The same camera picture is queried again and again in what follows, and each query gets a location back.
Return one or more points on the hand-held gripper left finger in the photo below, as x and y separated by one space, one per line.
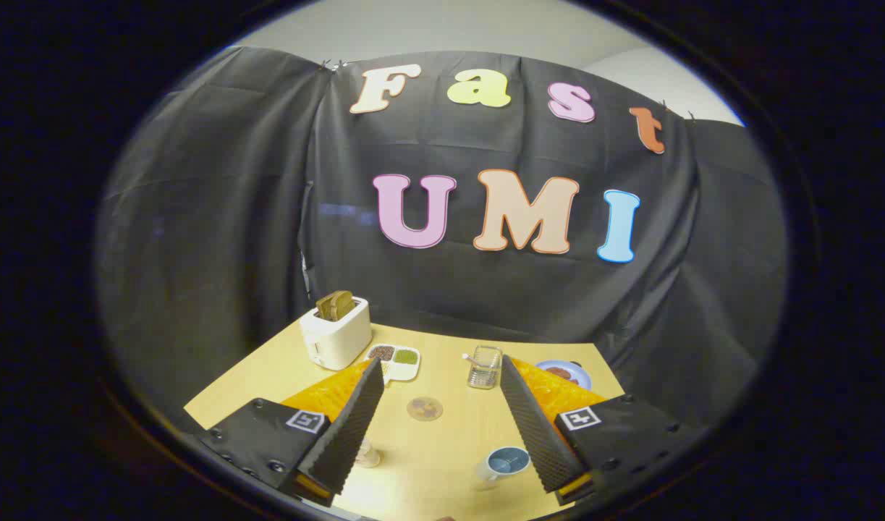
355 427

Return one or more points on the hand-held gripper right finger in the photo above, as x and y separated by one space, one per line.
532 427

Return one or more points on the white cup with blue inside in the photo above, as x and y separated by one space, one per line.
506 461

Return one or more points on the round brown coaster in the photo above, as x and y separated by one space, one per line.
425 409

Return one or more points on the light blue plate with food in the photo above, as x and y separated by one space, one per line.
569 373

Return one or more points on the clear glass jar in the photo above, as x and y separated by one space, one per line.
485 369

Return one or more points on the white divided dish with beans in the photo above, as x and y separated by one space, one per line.
404 365

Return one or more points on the wooden table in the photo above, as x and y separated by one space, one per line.
442 449

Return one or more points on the white toaster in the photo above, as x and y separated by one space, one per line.
333 340

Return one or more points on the brown bread slices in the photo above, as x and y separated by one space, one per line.
335 305

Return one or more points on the black backdrop cloth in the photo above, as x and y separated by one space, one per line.
485 289

